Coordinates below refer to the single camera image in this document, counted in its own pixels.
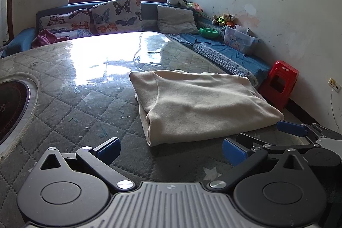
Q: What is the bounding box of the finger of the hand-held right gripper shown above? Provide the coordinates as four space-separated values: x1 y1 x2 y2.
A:
276 120 342 141
237 132 321 156

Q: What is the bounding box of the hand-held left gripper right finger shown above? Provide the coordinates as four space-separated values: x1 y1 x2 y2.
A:
207 138 306 190

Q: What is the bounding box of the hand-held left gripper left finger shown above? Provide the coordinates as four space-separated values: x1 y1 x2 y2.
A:
40 137 136 191

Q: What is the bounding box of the cream knit garment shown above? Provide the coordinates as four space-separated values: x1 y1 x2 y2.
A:
129 69 285 147

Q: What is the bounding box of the red plastic stool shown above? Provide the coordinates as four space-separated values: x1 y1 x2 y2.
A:
259 60 300 111

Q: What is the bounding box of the blue sofa cover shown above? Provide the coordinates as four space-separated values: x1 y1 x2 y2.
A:
167 33 271 87

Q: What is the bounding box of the clear plastic storage box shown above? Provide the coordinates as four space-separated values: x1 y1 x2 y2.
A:
223 25 260 55

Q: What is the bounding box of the built-in induction cooker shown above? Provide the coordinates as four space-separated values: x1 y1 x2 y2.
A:
0 76 40 156

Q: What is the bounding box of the green bowl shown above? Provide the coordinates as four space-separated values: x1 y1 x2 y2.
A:
199 27 221 39

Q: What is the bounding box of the pink cloth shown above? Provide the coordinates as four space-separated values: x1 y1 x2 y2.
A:
31 28 70 48

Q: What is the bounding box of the long butterfly print pillow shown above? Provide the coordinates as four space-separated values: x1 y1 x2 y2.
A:
39 8 94 40

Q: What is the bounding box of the square butterfly print pillow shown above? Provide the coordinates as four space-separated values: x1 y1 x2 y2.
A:
91 0 144 35

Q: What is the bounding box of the grey pillow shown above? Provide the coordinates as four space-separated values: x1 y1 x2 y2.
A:
157 5 199 35

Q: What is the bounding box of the pink green plush toy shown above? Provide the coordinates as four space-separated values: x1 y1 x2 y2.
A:
187 2 203 13

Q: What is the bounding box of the blue sofa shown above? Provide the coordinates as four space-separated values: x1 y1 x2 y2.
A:
0 0 271 88

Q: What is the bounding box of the thin black cable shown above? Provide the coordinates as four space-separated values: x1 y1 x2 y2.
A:
331 88 339 135

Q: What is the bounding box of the wall socket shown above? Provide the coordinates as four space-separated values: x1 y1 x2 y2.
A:
328 78 341 92

